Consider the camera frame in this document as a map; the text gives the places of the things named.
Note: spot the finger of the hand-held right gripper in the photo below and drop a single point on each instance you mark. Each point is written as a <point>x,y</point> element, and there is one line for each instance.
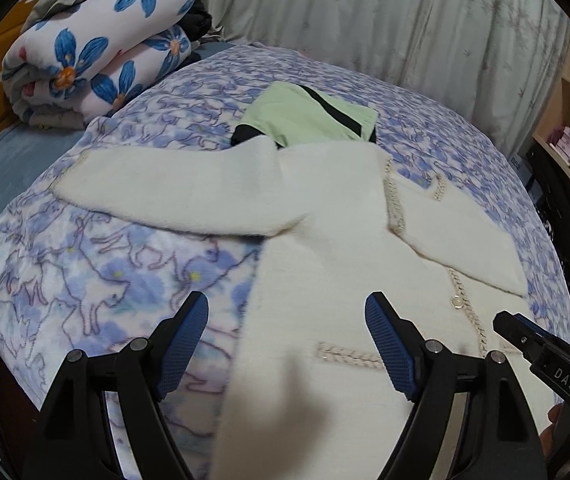
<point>517,332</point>

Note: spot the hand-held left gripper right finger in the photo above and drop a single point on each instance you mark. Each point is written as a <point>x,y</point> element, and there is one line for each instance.
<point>390,345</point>

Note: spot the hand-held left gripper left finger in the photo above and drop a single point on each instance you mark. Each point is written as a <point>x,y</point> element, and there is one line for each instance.
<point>181,340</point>

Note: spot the person's right hand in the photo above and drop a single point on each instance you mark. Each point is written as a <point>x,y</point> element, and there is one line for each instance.
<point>551,435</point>

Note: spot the green and black garment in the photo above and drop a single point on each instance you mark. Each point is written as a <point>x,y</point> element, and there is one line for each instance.
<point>305,117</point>

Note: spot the grey-blue bed sheet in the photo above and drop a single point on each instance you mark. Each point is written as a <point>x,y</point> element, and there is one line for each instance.
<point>5,170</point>

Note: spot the folded blue flower quilt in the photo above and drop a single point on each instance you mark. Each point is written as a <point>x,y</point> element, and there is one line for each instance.
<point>110,50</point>

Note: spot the pale patterned curtain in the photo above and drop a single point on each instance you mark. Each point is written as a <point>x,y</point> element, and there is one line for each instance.
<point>390,15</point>

